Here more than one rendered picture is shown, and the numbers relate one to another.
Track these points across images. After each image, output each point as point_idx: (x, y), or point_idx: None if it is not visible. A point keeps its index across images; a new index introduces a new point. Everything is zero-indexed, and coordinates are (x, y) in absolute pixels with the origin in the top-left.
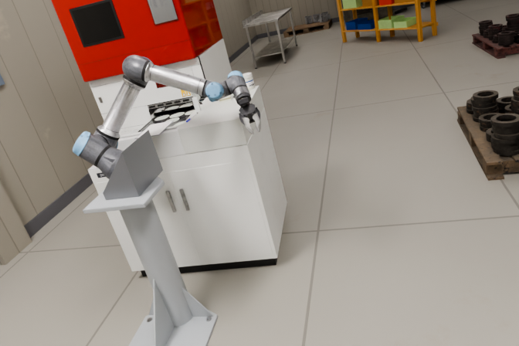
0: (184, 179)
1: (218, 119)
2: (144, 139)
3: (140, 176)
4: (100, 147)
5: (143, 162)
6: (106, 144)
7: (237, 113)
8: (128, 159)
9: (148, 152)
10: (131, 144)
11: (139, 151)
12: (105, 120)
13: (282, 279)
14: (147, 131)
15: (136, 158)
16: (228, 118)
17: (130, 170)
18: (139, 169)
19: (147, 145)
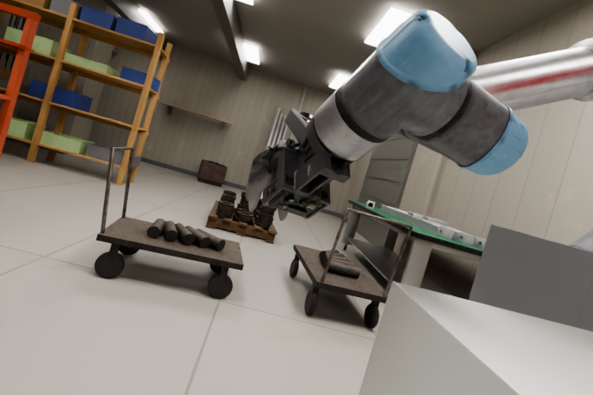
0: None
1: (557, 338)
2: (559, 257)
3: (490, 297)
4: (572, 242)
5: (514, 286)
6: (584, 247)
7: (489, 338)
8: (491, 245)
9: (545, 292)
10: (518, 231)
11: (522, 261)
12: None
13: None
14: (588, 255)
15: (506, 262)
16: (486, 315)
17: (482, 262)
18: (496, 284)
19: (554, 275)
